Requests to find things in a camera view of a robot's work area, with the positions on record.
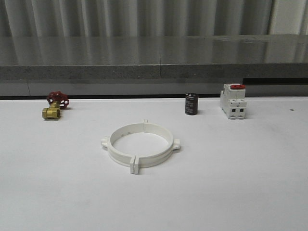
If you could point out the white half-ring pipe clamp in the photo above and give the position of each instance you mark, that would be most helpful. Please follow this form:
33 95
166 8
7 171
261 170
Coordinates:
151 159

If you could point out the black cylindrical capacitor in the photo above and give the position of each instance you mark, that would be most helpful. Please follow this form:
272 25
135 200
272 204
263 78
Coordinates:
191 104

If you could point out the grey stone countertop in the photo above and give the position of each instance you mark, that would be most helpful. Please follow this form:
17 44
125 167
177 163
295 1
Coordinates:
212 59

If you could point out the brass valve red handwheel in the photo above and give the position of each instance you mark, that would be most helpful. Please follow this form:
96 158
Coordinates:
57 101

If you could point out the grey pleated curtain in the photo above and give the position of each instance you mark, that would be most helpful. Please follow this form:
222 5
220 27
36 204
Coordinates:
131 18

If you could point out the white circuit breaker red switch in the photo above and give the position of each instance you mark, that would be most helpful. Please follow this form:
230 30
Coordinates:
232 101

